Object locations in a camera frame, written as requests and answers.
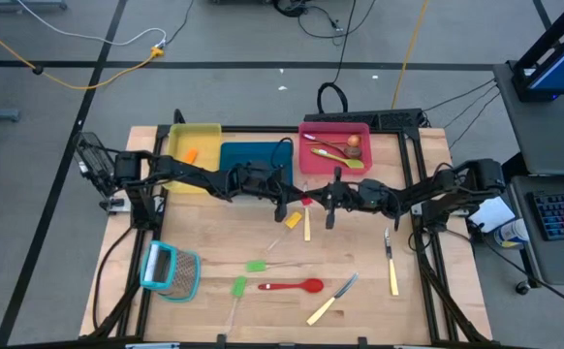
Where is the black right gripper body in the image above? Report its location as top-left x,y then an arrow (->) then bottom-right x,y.
325,167 -> 390,229

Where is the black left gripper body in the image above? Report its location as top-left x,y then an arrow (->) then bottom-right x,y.
235,163 -> 291,224

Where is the yellow silicone spatula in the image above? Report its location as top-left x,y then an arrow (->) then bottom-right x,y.
266,210 -> 304,253

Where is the cream-handled table knife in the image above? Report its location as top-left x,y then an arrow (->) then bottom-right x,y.
302,180 -> 313,242
384,227 -> 401,298
305,271 -> 360,327

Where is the blue plastic bin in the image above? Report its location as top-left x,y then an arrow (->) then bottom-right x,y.
218,141 -> 295,190

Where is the lime green silicone spoon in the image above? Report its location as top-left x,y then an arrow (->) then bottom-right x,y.
310,147 -> 366,171

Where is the dark wooden spoon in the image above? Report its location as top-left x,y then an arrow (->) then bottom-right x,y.
302,133 -> 363,160

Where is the light wooden spoon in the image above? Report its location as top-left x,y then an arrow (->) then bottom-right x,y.
304,134 -> 363,147

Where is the green silicone spatula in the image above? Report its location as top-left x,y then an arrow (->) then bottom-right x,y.
221,275 -> 248,336
245,259 -> 307,274

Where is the red silicone spoon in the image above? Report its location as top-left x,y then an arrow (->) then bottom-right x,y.
257,277 -> 326,295

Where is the pink plastic bin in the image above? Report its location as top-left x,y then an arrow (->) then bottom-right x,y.
298,121 -> 374,176

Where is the yellow plastic bin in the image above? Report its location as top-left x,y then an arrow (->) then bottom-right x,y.
162,122 -> 224,195

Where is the teal-framed box grater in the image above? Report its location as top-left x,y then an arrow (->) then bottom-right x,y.
139,239 -> 203,303

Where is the white paper sheet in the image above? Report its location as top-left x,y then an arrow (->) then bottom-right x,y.
466,195 -> 517,235

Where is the white and blue canister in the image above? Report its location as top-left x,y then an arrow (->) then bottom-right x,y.
493,217 -> 531,250

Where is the black desk leg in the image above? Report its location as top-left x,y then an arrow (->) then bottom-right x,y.
502,152 -> 530,179

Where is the black monitor stand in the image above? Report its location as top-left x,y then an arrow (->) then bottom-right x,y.
508,0 -> 564,103

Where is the grey side desk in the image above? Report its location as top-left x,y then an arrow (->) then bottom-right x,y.
492,62 -> 564,176

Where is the backlit rainbow keyboard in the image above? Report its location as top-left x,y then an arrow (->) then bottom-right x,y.
527,189 -> 564,242

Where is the grey keyboard desk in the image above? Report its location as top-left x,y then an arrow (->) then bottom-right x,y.
508,174 -> 564,287

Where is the black table frame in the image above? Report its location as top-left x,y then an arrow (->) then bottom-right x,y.
87,123 -> 494,346

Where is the black looped cable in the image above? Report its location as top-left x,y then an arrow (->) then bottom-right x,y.
316,0 -> 359,115

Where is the thin black cable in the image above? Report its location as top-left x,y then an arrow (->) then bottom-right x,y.
164,0 -> 197,48
448,90 -> 502,150
442,84 -> 500,130
422,77 -> 497,113

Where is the yellow extension cable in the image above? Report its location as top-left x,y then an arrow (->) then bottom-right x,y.
0,14 -> 166,91
391,0 -> 431,111

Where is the black wire mesh basket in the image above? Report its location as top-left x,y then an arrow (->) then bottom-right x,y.
72,131 -> 118,195

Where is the black cable bundle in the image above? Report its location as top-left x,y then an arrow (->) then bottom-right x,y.
271,0 -> 356,40

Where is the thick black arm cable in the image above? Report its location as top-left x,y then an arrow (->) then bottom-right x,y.
91,225 -> 136,333

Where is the black floor cable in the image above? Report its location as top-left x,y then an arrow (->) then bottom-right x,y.
470,232 -> 564,316

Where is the white floor cable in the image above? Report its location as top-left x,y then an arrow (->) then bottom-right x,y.
16,0 -> 168,48

